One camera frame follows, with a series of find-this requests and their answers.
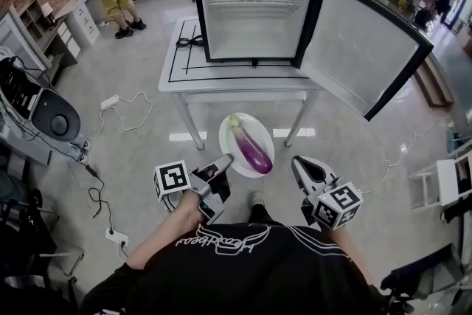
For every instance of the person's black printed t-shirt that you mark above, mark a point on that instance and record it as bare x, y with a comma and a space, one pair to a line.
236, 276

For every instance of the grey drawer cabinet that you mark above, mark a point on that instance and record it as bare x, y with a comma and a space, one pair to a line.
86, 24

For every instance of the wooden low step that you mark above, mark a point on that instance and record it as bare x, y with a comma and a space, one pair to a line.
435, 85

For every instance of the person's light shoe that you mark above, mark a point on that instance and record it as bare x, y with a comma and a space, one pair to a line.
257, 198

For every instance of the white open shelf stand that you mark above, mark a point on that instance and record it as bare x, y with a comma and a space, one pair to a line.
444, 180

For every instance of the white oval plate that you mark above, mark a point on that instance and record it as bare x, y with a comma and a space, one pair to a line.
228, 144

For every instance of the white power strip with plugs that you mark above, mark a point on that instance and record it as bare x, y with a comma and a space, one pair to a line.
117, 237

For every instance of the white table with black lines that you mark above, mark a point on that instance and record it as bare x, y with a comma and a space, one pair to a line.
191, 73

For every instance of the person's right forearm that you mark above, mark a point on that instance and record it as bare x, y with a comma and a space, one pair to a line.
350, 251

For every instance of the grey desk with shelves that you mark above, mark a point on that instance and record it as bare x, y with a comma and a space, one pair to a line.
44, 33

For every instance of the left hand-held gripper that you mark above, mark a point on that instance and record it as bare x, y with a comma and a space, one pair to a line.
173, 179

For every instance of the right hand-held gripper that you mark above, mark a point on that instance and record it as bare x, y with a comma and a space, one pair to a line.
337, 206

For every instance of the white black robot base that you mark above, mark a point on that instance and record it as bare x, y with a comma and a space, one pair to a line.
51, 114

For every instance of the black metal frame chair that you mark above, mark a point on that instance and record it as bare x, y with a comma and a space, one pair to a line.
26, 239

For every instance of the person's left hand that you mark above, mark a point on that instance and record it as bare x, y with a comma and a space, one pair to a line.
190, 208

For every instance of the purple eggplant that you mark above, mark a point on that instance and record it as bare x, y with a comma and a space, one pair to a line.
250, 151

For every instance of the black white small fridge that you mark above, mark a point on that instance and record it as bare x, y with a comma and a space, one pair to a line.
254, 22

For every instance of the person's left forearm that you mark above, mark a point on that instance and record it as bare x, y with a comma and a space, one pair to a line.
158, 243

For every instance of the person's black trouser leg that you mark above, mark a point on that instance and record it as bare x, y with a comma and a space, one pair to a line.
263, 214

